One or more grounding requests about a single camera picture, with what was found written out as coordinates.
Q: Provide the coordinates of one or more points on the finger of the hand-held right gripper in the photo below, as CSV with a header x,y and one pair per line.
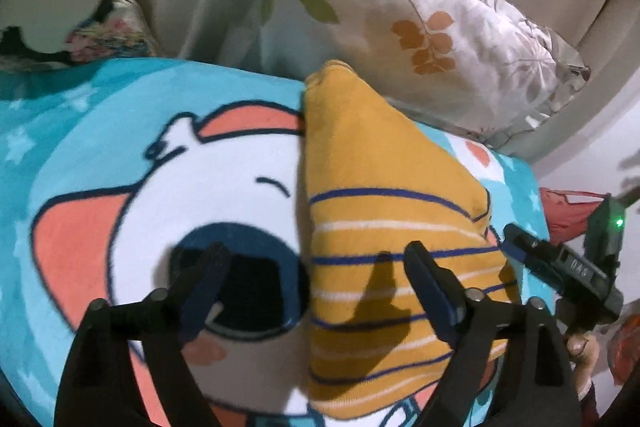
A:
x,y
530,252

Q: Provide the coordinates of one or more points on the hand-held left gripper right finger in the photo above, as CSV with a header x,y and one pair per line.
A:
x,y
432,292

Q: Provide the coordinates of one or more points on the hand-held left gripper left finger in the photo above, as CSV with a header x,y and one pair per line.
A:
x,y
205,287

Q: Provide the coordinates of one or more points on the orange striped small shirt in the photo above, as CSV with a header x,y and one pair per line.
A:
x,y
380,167

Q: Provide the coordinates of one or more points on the person's right hand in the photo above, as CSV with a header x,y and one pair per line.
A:
x,y
580,352

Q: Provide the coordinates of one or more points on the red cloth bag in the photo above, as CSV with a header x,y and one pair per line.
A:
x,y
567,212

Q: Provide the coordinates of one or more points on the blue star-print cartoon blanket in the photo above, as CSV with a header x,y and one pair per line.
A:
x,y
100,147

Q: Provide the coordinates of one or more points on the white leaf-print pillow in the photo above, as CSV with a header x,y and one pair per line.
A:
x,y
450,32

